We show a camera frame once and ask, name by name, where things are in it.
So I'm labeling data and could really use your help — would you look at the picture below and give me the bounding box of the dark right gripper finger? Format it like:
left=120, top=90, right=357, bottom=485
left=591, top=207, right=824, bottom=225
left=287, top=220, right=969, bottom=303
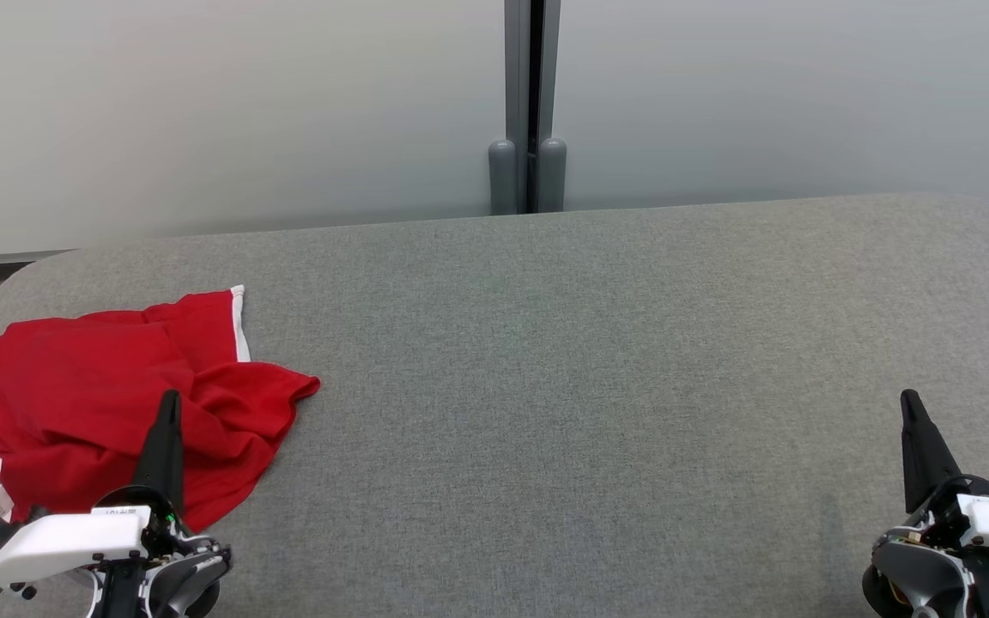
left=901, top=389, right=963, bottom=514

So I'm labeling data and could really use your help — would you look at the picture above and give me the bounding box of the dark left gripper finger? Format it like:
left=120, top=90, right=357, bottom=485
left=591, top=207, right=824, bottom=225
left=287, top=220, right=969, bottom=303
left=132, top=391, right=185, bottom=516

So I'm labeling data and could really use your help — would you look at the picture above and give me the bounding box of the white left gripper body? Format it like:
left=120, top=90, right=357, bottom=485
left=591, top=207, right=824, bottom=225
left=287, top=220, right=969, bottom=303
left=0, top=485, right=183, bottom=599

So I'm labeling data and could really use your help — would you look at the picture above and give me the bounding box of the red Bulls basketball jersey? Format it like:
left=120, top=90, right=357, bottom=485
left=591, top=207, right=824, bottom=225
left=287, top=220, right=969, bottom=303
left=0, top=360, right=322, bottom=565

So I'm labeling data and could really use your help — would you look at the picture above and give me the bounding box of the grey cylindrical post foot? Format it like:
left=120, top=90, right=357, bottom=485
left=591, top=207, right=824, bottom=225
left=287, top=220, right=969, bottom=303
left=537, top=137, right=567, bottom=214
left=488, top=139, right=518, bottom=215

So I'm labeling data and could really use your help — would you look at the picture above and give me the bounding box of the grey partition post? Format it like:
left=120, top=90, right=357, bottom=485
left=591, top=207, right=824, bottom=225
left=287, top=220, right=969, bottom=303
left=505, top=0, right=561, bottom=214

